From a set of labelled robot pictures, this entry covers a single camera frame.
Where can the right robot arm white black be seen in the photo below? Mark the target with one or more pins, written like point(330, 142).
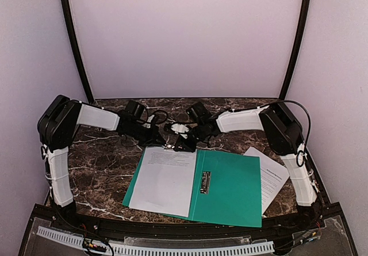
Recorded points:
point(282, 129)

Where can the white paper sheet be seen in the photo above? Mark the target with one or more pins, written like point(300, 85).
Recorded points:
point(164, 182)

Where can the black frame post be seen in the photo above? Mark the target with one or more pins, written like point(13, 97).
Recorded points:
point(68, 19)
point(295, 49)

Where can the right printed paper sheet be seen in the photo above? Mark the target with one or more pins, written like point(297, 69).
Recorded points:
point(273, 177)

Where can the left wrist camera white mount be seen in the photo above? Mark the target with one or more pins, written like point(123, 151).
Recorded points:
point(138, 113)

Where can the right black frame post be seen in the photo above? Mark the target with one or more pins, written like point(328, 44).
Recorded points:
point(295, 49)

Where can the metal centre spring clip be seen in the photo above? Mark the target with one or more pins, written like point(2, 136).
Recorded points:
point(205, 182)

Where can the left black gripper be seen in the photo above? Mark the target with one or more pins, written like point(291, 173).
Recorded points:
point(153, 135)

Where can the metal top clip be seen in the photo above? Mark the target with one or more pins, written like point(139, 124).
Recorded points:
point(169, 147)

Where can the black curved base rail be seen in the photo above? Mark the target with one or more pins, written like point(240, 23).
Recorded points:
point(274, 228)

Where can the white slotted cable duct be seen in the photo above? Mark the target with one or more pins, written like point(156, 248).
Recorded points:
point(145, 246)

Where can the left black frame post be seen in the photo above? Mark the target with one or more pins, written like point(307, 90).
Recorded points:
point(68, 19)

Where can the green plastic folder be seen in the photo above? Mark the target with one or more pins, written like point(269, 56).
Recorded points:
point(234, 197)

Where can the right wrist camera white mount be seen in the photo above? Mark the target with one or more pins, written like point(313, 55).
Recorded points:
point(189, 118)

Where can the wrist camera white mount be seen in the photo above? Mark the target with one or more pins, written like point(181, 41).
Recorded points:
point(189, 118)
point(138, 113)

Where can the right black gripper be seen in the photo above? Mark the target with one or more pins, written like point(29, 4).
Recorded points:
point(189, 140)

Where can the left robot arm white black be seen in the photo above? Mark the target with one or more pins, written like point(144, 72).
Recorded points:
point(57, 128)

